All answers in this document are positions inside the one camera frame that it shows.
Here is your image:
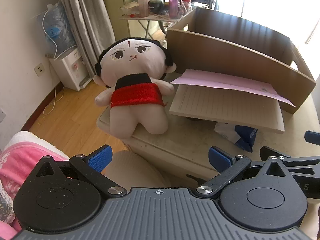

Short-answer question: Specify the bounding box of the white wall socket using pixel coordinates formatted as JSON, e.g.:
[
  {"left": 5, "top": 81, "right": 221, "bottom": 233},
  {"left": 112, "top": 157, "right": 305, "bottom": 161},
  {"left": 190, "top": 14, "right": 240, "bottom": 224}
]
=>
[{"left": 34, "top": 62, "right": 45, "bottom": 77}]

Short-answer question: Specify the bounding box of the white cable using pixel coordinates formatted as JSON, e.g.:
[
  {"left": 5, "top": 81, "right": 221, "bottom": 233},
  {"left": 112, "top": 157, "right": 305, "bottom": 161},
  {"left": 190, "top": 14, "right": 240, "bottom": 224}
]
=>
[{"left": 42, "top": 9, "right": 65, "bottom": 115}]

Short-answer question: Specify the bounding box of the beige cloth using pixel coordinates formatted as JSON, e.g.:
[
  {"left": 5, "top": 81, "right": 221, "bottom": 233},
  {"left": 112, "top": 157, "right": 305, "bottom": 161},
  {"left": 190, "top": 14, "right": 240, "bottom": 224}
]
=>
[{"left": 104, "top": 150, "right": 167, "bottom": 193}]

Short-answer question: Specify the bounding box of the lined beige notepad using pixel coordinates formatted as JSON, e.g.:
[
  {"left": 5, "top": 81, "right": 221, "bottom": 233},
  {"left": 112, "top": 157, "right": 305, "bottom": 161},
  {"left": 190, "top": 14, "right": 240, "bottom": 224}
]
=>
[{"left": 169, "top": 84, "right": 285, "bottom": 134}]

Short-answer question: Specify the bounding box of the plush doll with red skirt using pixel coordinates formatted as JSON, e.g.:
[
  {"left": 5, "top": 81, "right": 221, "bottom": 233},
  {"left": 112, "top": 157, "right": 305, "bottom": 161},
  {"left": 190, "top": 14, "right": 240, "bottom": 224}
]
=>
[{"left": 94, "top": 36, "right": 177, "bottom": 139}]

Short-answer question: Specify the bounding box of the dark glass teapot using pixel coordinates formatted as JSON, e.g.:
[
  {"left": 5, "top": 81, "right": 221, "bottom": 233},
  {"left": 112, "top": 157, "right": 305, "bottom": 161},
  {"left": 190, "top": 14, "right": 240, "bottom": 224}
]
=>
[{"left": 148, "top": 0, "right": 165, "bottom": 14}]

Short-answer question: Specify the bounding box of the blue white wet wipes pack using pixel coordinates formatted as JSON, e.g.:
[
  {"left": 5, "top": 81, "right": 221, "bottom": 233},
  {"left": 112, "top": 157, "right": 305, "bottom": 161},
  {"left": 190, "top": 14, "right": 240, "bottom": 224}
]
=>
[{"left": 214, "top": 121, "right": 258, "bottom": 153}]

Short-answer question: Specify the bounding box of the magenta bottle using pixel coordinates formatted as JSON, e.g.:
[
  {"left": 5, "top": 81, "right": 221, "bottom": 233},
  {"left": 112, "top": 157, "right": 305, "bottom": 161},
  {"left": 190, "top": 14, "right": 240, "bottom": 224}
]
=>
[{"left": 169, "top": 0, "right": 179, "bottom": 18}]

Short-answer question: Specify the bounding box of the white water dispenser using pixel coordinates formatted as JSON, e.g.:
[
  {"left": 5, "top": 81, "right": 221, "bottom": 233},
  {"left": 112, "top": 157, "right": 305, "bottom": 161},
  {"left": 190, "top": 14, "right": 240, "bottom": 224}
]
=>
[{"left": 49, "top": 46, "right": 92, "bottom": 92}]

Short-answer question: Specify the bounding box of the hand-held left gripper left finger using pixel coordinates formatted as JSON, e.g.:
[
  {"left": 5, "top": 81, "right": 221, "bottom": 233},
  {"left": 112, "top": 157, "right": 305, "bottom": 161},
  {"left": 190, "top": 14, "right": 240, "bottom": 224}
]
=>
[{"left": 32, "top": 144, "right": 127, "bottom": 198}]

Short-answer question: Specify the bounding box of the pink paper sheet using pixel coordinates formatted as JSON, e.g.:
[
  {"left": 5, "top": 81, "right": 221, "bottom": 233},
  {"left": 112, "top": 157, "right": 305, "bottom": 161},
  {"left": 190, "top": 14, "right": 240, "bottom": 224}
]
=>
[{"left": 169, "top": 69, "right": 297, "bottom": 108}]

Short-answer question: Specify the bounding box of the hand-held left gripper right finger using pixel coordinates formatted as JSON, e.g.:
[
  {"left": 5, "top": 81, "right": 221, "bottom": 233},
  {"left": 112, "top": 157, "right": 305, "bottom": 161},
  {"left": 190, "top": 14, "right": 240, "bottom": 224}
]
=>
[{"left": 195, "top": 146, "right": 290, "bottom": 200}]

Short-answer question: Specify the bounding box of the blue water jug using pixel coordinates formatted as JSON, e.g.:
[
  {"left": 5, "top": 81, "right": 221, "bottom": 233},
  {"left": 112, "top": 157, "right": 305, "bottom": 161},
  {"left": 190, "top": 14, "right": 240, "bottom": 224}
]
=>
[{"left": 32, "top": 1, "right": 77, "bottom": 58}]

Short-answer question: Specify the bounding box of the beige desktop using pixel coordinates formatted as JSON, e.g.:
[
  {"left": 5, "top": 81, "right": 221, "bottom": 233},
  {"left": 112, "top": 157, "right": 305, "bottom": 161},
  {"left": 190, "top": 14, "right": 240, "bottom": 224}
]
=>
[{"left": 96, "top": 40, "right": 320, "bottom": 200}]

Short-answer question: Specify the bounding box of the pink patterned blanket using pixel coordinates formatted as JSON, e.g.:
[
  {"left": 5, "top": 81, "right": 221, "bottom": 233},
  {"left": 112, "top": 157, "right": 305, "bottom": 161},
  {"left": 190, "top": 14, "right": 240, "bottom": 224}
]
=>
[{"left": 0, "top": 144, "right": 69, "bottom": 240}]

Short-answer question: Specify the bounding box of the white towel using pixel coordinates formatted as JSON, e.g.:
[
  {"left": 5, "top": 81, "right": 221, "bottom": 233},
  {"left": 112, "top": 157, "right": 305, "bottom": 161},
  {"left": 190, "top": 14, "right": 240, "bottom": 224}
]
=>
[{"left": 2, "top": 131, "right": 70, "bottom": 159}]

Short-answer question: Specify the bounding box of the pale pink bottle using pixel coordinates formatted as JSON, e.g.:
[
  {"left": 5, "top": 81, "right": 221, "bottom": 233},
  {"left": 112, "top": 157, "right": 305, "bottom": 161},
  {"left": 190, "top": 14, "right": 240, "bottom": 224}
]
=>
[{"left": 138, "top": 0, "right": 149, "bottom": 17}]

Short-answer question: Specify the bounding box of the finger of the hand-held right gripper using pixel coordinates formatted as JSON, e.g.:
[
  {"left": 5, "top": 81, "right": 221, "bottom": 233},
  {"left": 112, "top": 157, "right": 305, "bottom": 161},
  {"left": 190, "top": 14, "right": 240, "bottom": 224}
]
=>
[
  {"left": 259, "top": 146, "right": 320, "bottom": 177},
  {"left": 304, "top": 130, "right": 320, "bottom": 143}
]

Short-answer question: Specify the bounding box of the brown cardboard box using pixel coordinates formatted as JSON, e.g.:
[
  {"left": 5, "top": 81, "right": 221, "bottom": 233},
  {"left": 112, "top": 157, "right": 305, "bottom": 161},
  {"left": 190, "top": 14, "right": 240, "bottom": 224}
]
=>
[{"left": 166, "top": 7, "right": 317, "bottom": 114}]

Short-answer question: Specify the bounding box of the folding table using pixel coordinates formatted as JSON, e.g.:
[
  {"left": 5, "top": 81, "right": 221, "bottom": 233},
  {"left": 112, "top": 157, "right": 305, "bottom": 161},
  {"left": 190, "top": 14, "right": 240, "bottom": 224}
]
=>
[{"left": 120, "top": 1, "right": 195, "bottom": 40}]

